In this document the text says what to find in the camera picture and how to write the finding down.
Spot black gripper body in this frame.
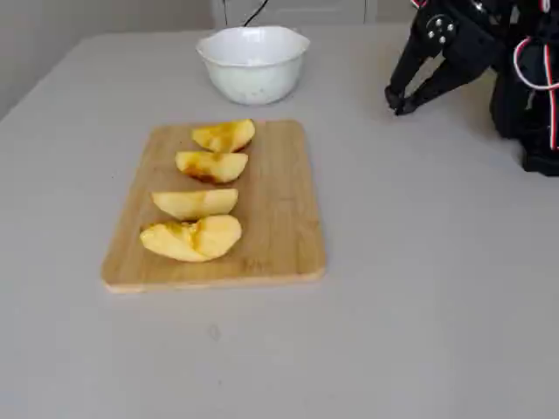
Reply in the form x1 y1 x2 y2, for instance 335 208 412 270
412 0 517 70

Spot large yellow apple slice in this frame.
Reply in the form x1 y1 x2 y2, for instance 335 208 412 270
139 214 243 264

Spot white ceramic bowl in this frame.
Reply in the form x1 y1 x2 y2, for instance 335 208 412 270
196 25 312 106

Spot wooden cutting board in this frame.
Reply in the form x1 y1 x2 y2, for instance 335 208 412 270
100 118 328 294

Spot black power cord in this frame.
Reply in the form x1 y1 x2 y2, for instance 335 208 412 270
242 0 270 27

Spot red white servo wires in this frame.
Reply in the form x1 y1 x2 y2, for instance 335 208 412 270
513 0 559 152

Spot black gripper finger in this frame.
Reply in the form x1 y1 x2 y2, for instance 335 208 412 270
400 55 497 115
384 11 459 116

